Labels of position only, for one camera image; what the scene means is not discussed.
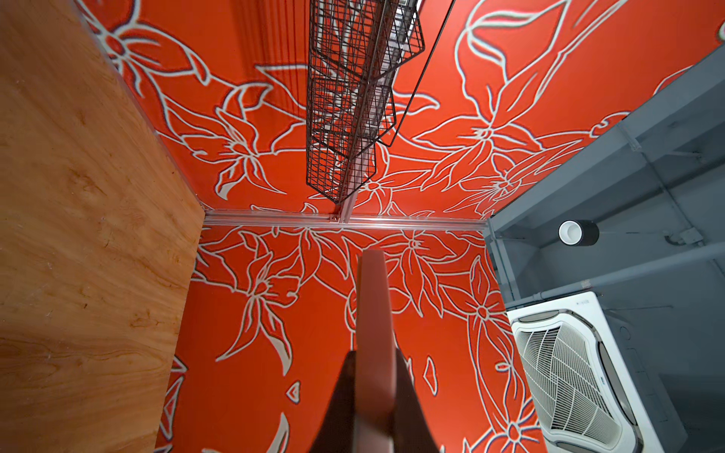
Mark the white ceiling air conditioner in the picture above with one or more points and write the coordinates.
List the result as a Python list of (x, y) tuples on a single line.
[(591, 387)]

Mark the black wire wall basket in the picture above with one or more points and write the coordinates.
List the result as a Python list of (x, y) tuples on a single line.
[(355, 51)]

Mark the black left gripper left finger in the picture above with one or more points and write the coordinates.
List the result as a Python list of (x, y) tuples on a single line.
[(337, 428)]

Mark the black white ceiling spotlight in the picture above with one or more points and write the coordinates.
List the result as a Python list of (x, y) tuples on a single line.
[(578, 233)]

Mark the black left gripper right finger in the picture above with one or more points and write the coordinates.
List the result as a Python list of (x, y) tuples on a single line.
[(410, 430)]

